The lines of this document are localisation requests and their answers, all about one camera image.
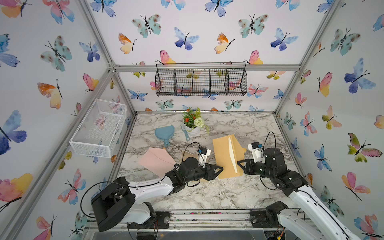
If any white letter paper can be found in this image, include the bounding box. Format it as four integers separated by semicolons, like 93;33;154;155
228;137;238;173

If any brown kraft envelope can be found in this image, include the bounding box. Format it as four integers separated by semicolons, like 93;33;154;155
213;135;247;180

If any pink envelope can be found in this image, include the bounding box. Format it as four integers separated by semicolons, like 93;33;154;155
138;148;176;177

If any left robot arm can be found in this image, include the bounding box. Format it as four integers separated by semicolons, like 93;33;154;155
91;158;224;232

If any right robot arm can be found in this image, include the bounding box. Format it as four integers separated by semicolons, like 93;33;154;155
237;142;359;240

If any blue hand brush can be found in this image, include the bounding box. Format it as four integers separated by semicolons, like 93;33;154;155
181;124;191;141

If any blue dustpan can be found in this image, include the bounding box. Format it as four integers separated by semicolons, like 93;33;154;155
155;125;175;148

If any potted artificial flower plant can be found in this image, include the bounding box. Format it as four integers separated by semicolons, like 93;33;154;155
183;108;210;137

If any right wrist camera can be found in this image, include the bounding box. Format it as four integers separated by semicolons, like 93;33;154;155
248;142;263;163

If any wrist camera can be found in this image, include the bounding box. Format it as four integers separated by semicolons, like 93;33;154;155
248;142;263;163
198;147;211;168

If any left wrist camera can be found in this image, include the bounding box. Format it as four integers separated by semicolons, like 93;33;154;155
198;147;211;168

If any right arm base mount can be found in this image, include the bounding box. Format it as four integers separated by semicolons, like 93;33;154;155
250;201;289;228

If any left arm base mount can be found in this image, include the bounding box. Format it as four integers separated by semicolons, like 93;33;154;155
128;211;171;230

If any black wire wall basket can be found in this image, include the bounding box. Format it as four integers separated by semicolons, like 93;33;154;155
153;62;248;97

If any white mesh wall basket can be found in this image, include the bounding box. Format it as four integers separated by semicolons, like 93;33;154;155
70;99;127;158

